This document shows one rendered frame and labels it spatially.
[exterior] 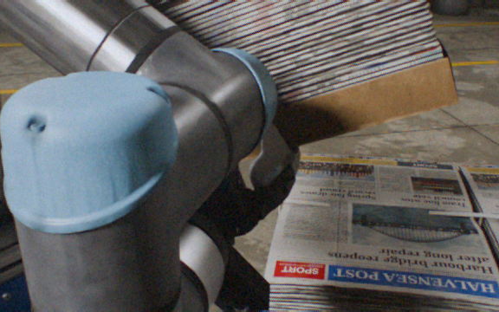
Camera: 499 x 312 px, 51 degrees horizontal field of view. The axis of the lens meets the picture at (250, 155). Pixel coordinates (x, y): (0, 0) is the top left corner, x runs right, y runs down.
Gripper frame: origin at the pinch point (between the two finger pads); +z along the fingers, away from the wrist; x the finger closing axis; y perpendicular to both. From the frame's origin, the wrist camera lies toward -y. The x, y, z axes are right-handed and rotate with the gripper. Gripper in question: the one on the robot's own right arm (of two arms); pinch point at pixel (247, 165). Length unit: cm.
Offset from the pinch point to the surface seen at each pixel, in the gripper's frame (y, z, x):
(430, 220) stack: -21.6, 18.0, -15.7
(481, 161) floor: -119, 231, -38
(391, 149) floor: -102, 237, 6
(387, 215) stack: -19.6, 18.2, -10.1
